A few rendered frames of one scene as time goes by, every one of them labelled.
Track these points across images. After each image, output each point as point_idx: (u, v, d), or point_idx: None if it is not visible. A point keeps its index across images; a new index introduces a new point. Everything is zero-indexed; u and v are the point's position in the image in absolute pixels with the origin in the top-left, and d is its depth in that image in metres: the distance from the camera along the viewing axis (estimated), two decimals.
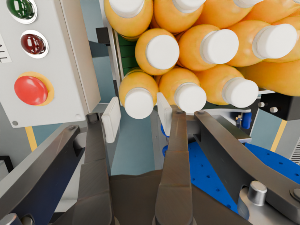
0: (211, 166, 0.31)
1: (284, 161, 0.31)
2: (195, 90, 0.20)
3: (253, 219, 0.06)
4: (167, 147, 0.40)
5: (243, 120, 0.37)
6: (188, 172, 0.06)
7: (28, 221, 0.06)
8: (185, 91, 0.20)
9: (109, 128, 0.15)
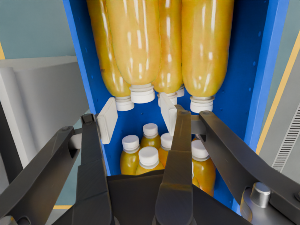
0: None
1: None
2: None
3: (255, 221, 0.06)
4: None
5: None
6: (190, 173, 0.06)
7: (24, 223, 0.06)
8: None
9: (104, 130, 0.14)
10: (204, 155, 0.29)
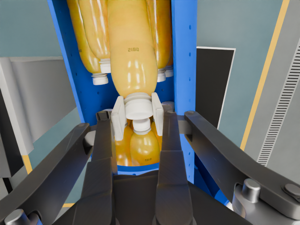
0: None
1: None
2: None
3: (249, 217, 0.06)
4: None
5: None
6: (184, 172, 0.07)
7: (34, 218, 0.07)
8: None
9: (118, 126, 0.15)
10: None
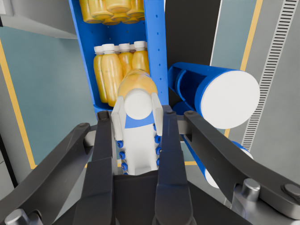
0: None
1: None
2: (139, 97, 0.20)
3: (249, 217, 0.06)
4: None
5: None
6: (184, 171, 0.07)
7: (35, 217, 0.07)
8: (129, 98, 0.20)
9: (118, 126, 0.15)
10: None
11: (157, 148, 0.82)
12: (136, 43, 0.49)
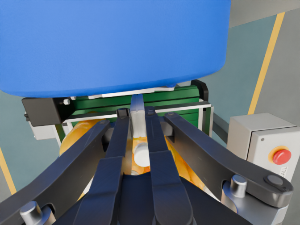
0: None
1: None
2: None
3: (240, 213, 0.06)
4: None
5: None
6: (176, 170, 0.07)
7: (47, 211, 0.07)
8: None
9: (136, 123, 0.15)
10: None
11: None
12: None
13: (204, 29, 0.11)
